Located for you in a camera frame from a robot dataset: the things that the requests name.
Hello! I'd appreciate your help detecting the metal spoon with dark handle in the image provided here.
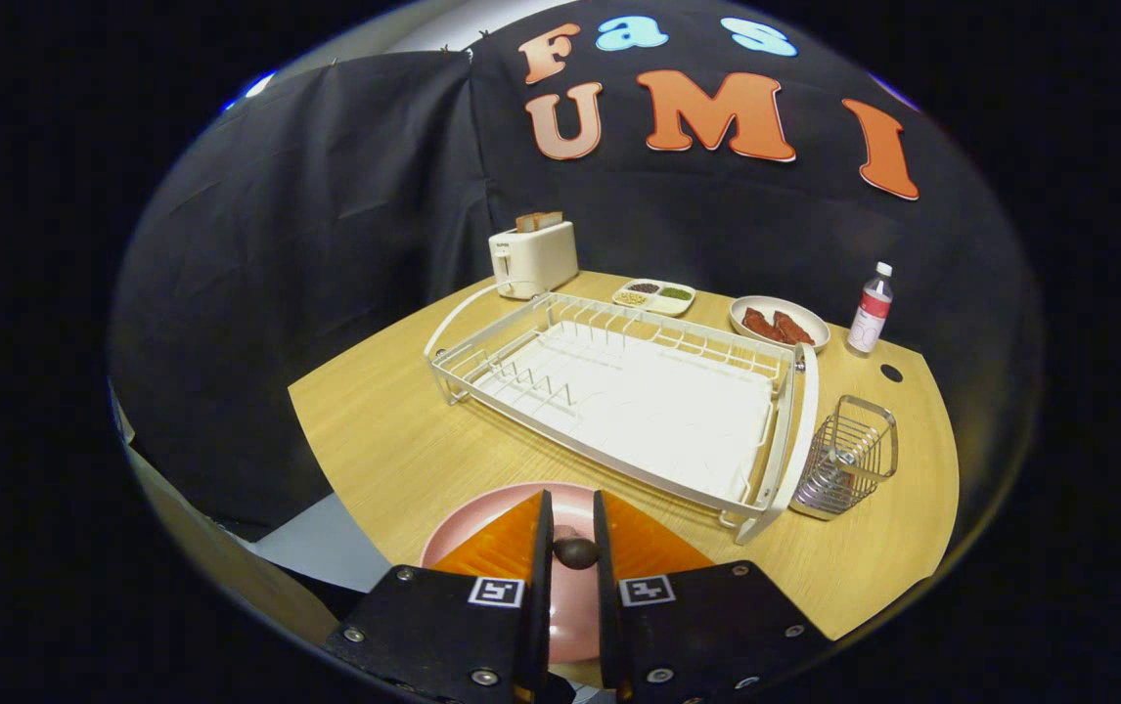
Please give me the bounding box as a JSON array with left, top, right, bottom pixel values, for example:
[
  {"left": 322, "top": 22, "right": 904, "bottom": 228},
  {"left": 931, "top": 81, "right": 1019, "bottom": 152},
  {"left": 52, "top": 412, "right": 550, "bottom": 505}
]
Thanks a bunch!
[{"left": 553, "top": 536, "right": 601, "bottom": 571}]

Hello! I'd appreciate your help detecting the white wire dish rack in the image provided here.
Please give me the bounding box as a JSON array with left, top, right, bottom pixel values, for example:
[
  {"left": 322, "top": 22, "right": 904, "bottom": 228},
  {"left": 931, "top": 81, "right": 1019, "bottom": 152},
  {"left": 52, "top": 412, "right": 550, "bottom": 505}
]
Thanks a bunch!
[{"left": 424, "top": 284, "right": 821, "bottom": 546}]

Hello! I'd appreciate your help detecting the white divided tray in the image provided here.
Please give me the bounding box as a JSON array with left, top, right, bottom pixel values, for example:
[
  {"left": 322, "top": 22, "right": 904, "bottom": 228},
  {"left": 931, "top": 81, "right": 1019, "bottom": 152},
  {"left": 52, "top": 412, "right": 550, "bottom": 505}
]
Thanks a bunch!
[{"left": 611, "top": 279, "right": 697, "bottom": 318}]

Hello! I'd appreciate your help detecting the narrow ceiling light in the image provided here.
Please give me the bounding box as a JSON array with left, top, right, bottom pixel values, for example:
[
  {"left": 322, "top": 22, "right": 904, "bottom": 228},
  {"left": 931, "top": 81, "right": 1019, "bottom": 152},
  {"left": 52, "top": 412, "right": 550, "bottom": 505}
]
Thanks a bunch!
[{"left": 221, "top": 68, "right": 278, "bottom": 113}]

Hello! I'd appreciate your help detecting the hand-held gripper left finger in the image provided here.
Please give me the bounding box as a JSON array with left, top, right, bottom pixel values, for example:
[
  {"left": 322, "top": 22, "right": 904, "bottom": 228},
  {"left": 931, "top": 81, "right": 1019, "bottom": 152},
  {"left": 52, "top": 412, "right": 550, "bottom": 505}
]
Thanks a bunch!
[{"left": 326, "top": 489, "right": 556, "bottom": 704}]

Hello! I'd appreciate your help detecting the pink plate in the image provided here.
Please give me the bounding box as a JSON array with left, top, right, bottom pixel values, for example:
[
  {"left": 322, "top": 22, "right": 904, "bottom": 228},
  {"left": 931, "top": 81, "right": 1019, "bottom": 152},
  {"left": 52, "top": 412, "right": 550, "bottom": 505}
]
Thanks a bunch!
[{"left": 420, "top": 481, "right": 620, "bottom": 666}]

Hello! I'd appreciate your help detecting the white toaster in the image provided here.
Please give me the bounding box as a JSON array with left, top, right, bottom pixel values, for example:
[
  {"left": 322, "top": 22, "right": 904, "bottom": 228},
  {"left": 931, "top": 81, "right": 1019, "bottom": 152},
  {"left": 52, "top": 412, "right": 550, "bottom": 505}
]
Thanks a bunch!
[{"left": 488, "top": 221, "right": 580, "bottom": 300}]

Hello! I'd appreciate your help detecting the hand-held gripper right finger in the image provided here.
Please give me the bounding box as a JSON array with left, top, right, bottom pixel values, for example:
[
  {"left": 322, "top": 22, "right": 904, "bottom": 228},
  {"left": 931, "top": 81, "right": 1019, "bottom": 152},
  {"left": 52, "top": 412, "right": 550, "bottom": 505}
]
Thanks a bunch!
[{"left": 592, "top": 489, "right": 830, "bottom": 704}]

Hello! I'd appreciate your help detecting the silver wire basket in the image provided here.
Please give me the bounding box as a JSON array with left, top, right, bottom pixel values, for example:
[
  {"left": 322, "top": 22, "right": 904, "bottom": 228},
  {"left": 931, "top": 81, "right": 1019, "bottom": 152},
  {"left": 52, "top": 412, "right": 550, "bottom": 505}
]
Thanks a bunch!
[{"left": 789, "top": 394, "right": 900, "bottom": 521}]

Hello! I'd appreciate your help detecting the white plate with meat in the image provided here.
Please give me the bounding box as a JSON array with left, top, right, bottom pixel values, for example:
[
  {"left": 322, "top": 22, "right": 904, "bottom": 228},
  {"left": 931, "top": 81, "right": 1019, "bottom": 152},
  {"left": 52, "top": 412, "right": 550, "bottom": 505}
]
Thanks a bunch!
[{"left": 729, "top": 295, "right": 831, "bottom": 353}]

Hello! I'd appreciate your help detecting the clear bottle with red label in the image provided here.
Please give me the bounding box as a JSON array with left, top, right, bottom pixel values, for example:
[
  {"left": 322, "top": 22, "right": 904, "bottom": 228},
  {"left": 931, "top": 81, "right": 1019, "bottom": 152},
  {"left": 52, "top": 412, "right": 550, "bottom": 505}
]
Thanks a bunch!
[{"left": 846, "top": 261, "right": 895, "bottom": 357}]

